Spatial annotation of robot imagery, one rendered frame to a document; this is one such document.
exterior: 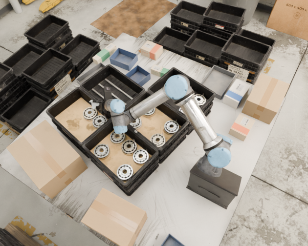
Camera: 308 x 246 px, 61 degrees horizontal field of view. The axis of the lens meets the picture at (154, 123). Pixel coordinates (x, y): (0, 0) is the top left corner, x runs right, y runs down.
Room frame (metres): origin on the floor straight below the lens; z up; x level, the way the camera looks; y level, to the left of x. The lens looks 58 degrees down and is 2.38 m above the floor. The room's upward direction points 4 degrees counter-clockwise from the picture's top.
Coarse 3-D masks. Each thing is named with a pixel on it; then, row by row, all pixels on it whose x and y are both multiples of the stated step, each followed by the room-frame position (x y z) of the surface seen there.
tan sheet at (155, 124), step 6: (156, 108) 1.09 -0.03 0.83; (156, 114) 1.04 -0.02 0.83; (162, 114) 1.04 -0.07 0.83; (144, 120) 1.00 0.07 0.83; (150, 120) 1.00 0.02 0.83; (156, 120) 0.99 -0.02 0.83; (162, 120) 0.99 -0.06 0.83; (168, 120) 0.99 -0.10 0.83; (144, 126) 0.95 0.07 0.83; (150, 126) 0.94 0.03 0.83; (156, 126) 0.94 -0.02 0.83; (162, 126) 0.94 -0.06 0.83; (180, 126) 0.93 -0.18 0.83; (144, 132) 0.90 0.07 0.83; (150, 132) 0.90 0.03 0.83; (156, 132) 0.89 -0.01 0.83; (150, 138) 0.85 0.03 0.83; (168, 138) 0.84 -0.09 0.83
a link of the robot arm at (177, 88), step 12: (168, 84) 0.85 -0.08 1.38; (180, 84) 0.83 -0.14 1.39; (168, 96) 0.80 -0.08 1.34; (180, 96) 0.79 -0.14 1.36; (192, 96) 0.80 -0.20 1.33; (192, 108) 0.75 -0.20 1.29; (192, 120) 0.71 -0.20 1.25; (204, 120) 0.70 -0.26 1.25; (204, 132) 0.65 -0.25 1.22; (204, 144) 0.61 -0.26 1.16; (216, 144) 0.59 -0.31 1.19; (216, 156) 0.54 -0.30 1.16; (228, 156) 0.53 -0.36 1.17
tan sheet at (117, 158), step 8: (128, 136) 0.88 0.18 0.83; (112, 144) 0.82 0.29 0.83; (112, 152) 0.76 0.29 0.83; (120, 152) 0.76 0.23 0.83; (104, 160) 0.71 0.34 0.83; (112, 160) 0.71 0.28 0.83; (120, 160) 0.70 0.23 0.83; (128, 160) 0.70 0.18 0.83; (112, 168) 0.65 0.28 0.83; (136, 168) 0.64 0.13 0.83
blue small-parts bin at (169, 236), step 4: (168, 236) 0.24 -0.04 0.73; (172, 236) 0.24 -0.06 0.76; (164, 240) 0.22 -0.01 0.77; (168, 240) 0.23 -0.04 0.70; (172, 240) 0.22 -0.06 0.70; (176, 240) 0.22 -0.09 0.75; (164, 244) 0.21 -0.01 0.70; (168, 244) 0.20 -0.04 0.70; (172, 244) 0.20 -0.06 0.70; (176, 244) 0.20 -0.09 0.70; (180, 244) 0.20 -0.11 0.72
